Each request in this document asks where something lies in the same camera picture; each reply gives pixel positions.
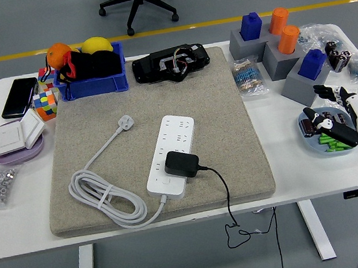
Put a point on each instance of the light blue dish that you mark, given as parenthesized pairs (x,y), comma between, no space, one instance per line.
(313,143)

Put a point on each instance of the black capacitor bundle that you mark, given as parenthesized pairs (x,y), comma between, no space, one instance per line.
(339,57)

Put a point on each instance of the grey socket block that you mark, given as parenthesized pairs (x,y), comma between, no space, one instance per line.
(275,66)
(294,88)
(237,51)

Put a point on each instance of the blue square peg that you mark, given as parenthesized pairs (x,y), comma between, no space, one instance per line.
(251,27)
(312,65)

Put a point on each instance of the orange cylinder peg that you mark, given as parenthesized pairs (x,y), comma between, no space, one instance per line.
(288,40)
(279,22)

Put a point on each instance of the clear bag of resistors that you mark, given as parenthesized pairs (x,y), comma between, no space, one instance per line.
(249,78)

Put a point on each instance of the grey-brown mat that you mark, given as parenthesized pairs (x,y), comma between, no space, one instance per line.
(211,104)

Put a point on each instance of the black open electronic device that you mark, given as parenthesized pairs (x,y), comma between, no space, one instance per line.
(148,67)

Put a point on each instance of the black office chair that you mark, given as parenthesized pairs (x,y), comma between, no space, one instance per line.
(137,5)

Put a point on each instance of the blue plastic bin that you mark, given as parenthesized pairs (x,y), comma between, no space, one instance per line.
(94,85)

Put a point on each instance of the yellow lemon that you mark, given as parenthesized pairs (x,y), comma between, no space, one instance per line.
(96,46)

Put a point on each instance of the orange fruit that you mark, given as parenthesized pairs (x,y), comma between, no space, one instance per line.
(58,54)

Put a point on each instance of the colourful puzzle cube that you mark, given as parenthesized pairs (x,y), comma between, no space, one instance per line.
(44,77)
(46,106)

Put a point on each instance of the black smartphone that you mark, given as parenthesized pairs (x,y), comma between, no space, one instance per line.
(19,98)

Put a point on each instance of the purple tray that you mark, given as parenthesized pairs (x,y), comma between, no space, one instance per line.
(15,158)

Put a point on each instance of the white wall switch panel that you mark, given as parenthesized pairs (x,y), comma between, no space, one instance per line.
(4,139)
(32,127)

